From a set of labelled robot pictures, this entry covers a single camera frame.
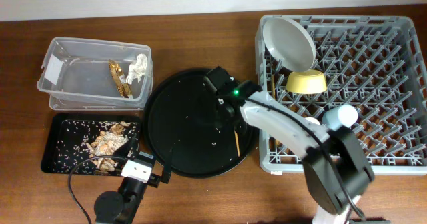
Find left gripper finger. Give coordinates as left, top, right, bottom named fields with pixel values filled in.
left=113, top=135, right=137, bottom=157
left=160, top=147, right=173, bottom=184

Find yellow bowl with food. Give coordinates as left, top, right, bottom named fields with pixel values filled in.
left=286, top=69, right=327, bottom=94

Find pink cup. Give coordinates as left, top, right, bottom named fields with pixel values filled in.
left=305, top=117, right=321, bottom=125

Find grey plate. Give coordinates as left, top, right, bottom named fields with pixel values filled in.
left=262, top=17, right=316, bottom=72

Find light blue cup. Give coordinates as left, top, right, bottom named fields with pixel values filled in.
left=322, top=104, right=358, bottom=131

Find wooden chopstick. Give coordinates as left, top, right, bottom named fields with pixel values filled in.
left=234, top=130, right=240, bottom=157
left=270, top=74, right=276, bottom=99

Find white napkin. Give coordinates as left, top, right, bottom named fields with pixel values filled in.
left=126, top=54, right=148, bottom=85

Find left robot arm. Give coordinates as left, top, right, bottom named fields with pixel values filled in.
left=67, top=144, right=174, bottom=223

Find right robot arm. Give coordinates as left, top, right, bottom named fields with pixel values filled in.
left=203, top=67, right=375, bottom=223

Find grey dishwasher rack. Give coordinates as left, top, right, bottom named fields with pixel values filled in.
left=255, top=15, right=426, bottom=175

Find black rectangular tray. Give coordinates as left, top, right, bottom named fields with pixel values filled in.
left=41, top=113, right=141, bottom=174

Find rice and shell scraps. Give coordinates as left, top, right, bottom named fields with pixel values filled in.
left=53, top=119, right=139, bottom=175

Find black round tray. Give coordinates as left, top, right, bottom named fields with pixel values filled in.
left=143, top=68, right=259, bottom=178

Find clear plastic bin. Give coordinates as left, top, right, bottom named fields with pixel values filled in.
left=37, top=37, right=153, bottom=111

